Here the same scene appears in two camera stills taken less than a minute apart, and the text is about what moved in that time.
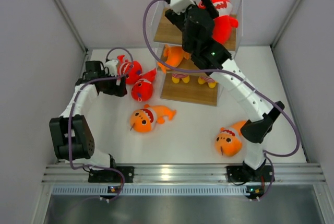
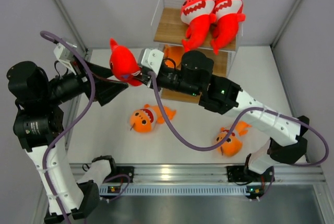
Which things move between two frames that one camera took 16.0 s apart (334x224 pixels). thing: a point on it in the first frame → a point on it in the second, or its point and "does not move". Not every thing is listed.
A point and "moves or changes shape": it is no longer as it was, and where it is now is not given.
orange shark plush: x=145 y=120 does not move
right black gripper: x=175 y=18 → x=142 y=78
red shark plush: x=222 y=24 moves or changes shape
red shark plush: x=131 y=70 moves or changes shape
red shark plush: x=142 y=89 moves or changes shape
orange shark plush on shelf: x=174 y=55 does not move
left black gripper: x=117 y=90 → x=106 y=90
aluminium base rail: x=79 y=174 does not move
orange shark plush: x=228 y=142 does not move
